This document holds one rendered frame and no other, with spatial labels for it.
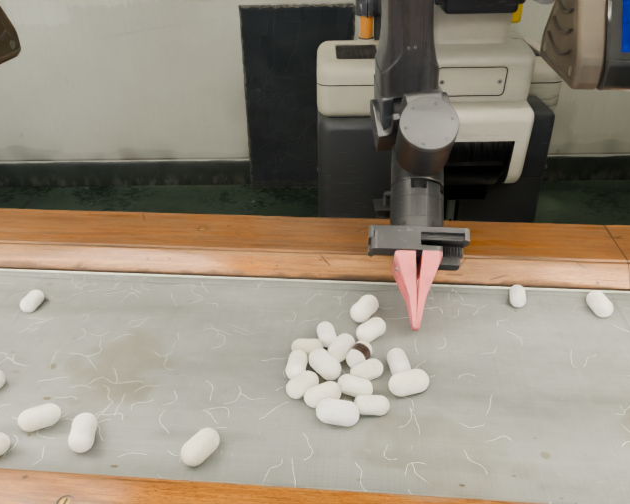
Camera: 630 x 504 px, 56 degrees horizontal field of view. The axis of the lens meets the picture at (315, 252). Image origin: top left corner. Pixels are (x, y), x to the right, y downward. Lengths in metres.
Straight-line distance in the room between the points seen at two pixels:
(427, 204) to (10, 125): 2.45
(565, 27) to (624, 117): 2.51
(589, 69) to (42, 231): 0.67
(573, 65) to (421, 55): 0.30
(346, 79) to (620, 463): 0.99
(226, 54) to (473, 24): 1.57
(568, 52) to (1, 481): 0.48
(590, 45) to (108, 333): 0.52
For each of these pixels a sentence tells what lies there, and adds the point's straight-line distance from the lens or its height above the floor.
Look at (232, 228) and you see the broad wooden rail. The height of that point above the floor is 0.76.
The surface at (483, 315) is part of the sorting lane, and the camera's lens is 0.67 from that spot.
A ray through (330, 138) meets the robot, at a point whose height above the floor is 0.64.
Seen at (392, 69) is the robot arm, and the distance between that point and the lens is 0.65.
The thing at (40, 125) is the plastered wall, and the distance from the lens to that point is 2.86.
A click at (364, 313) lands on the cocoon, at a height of 0.76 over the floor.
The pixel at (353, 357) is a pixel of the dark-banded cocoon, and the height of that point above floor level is 0.76.
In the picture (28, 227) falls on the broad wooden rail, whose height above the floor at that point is 0.76.
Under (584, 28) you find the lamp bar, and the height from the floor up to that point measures 1.07.
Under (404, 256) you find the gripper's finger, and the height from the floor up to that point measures 0.82.
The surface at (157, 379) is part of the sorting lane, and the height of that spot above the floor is 0.74.
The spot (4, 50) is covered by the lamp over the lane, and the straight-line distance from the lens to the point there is 0.47.
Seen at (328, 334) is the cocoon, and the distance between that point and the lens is 0.60.
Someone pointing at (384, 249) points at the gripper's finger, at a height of 0.82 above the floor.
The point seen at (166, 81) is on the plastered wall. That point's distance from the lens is 2.62.
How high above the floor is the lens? 1.14
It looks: 32 degrees down
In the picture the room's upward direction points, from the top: 1 degrees counter-clockwise
